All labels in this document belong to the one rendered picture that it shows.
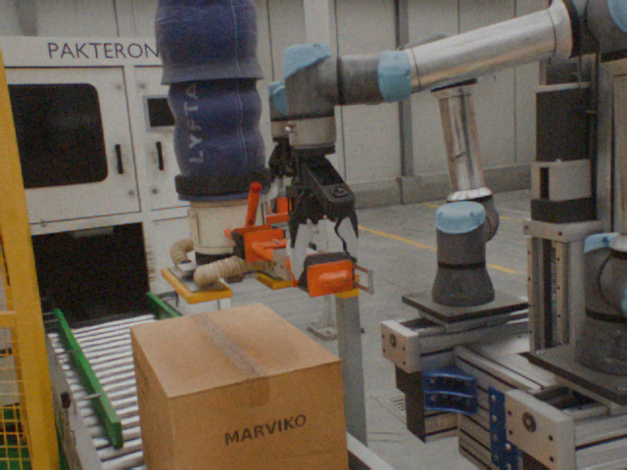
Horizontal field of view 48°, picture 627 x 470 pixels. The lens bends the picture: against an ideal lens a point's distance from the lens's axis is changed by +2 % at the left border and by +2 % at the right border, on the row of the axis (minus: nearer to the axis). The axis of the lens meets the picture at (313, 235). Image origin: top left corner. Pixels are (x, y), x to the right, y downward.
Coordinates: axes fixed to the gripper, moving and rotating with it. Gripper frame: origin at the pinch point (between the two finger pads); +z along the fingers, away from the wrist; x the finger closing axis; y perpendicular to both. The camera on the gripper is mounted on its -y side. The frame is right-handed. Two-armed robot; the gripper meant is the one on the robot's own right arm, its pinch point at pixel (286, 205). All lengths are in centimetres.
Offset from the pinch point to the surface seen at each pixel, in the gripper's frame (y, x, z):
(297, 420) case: 50, -19, 44
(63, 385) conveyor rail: -73, -65, 66
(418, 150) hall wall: -813, 544, 24
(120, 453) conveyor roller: -19, -52, 73
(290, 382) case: 50, -20, 34
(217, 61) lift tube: 41, -29, -37
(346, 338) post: -4.1, 18.9, 45.6
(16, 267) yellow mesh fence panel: -19, -74, 12
